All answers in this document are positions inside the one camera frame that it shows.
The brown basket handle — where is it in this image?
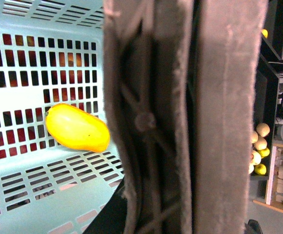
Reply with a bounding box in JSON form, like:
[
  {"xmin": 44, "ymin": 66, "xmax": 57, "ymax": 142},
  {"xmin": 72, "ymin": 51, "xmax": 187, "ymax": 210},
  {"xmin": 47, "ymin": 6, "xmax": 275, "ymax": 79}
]
[{"xmin": 103, "ymin": 0, "xmax": 268, "ymax": 234}]

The yellow mango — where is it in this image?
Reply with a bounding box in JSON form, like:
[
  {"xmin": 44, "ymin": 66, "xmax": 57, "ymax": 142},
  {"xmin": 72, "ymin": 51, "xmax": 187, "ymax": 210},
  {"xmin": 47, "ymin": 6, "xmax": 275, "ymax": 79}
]
[{"xmin": 45, "ymin": 103, "xmax": 111, "ymax": 153}]

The light blue plastic basket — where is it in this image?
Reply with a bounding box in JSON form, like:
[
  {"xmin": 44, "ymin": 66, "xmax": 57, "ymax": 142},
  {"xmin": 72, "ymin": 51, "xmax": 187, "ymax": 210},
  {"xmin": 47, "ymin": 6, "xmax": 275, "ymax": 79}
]
[{"xmin": 0, "ymin": 0, "xmax": 123, "ymax": 234}]

